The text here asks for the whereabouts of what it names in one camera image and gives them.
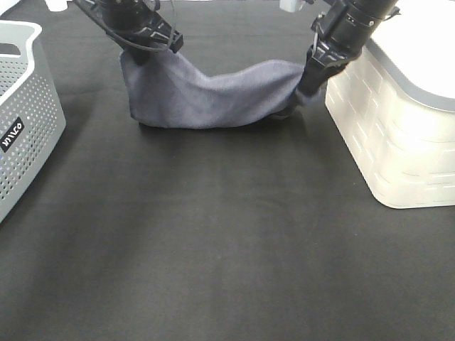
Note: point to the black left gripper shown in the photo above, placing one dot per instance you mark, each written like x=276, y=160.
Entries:
x=134, y=24

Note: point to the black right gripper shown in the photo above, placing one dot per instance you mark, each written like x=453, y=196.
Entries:
x=339, y=37

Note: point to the grey blue microfibre towel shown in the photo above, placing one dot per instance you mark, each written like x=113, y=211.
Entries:
x=168, y=91

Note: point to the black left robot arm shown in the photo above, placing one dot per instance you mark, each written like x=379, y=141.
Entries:
x=135, y=26

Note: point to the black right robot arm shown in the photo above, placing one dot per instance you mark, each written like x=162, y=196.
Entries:
x=381, y=9

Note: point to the white lidded storage box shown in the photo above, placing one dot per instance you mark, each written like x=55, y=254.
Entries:
x=394, y=107

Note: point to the grey perforated plastic basket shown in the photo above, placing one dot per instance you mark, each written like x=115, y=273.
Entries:
x=32, y=119

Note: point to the black table cloth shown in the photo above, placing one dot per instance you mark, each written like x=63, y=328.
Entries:
x=266, y=232

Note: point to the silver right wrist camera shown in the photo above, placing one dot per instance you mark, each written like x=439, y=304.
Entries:
x=292, y=6

